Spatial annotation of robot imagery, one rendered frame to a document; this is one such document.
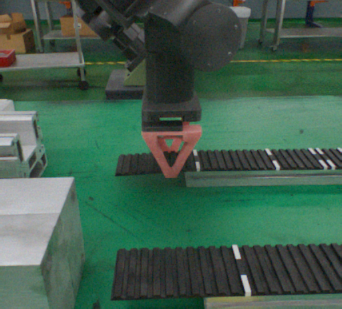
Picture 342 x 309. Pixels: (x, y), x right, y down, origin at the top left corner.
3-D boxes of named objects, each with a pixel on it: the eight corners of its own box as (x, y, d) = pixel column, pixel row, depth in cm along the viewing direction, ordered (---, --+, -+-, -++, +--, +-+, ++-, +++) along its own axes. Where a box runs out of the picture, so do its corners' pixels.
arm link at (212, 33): (137, -84, 34) (77, -16, 34) (186, -106, 24) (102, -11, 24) (207, 10, 40) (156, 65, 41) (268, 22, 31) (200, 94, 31)
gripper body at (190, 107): (141, 127, 37) (139, 58, 34) (144, 96, 46) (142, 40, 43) (202, 125, 37) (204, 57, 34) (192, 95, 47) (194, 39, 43)
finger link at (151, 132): (143, 187, 41) (140, 115, 37) (145, 159, 48) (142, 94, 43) (200, 186, 41) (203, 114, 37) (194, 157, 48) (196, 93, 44)
